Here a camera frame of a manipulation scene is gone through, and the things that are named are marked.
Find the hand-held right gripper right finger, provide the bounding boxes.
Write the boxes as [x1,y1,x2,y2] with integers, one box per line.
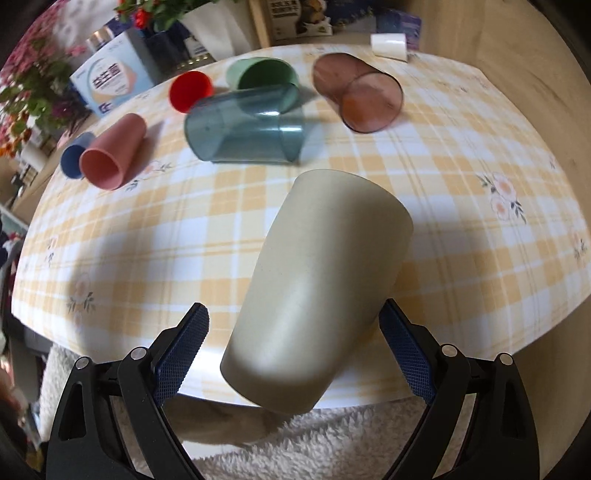
[379,298,541,480]

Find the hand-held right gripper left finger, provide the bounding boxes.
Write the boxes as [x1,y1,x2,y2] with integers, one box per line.
[45,303,210,480]

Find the beige cup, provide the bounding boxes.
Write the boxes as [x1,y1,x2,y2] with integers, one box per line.
[221,169,414,414]

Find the pink cup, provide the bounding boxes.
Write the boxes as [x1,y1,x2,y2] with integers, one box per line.
[79,113,147,191]

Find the dark blue cup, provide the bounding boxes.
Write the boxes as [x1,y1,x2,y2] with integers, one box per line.
[60,132,96,180]

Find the clear blue-grey plastic cup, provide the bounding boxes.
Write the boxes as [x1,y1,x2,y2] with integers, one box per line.
[184,84,305,165]

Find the red cup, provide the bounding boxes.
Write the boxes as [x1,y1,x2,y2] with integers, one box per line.
[168,71,214,114]

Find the clear brown plastic cup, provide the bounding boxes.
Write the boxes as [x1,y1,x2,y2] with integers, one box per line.
[312,52,404,134]

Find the green cup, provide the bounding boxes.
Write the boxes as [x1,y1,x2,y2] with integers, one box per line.
[226,56,300,114]

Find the white cup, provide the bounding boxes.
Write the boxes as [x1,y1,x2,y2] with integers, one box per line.
[370,32,409,62]

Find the white fluffy blanket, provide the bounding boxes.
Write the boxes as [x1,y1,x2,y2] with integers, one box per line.
[39,344,467,480]

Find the yellow plaid tablecloth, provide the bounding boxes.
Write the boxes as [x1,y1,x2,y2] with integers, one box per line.
[10,45,591,409]

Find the white and blue carton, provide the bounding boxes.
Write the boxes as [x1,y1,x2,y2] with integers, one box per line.
[69,31,155,116]

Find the artificial flower bouquet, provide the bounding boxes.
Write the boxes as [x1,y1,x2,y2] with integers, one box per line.
[0,0,232,160]

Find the dark blue flower vase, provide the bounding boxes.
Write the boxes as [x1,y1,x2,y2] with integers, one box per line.
[145,27,191,75]

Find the white paper bag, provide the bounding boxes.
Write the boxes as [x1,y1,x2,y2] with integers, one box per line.
[178,0,256,62]

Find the purple-blue box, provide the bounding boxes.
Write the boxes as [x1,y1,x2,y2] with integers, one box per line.
[376,8,423,51]

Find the dark printed box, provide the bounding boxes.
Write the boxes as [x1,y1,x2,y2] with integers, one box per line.
[264,0,334,41]

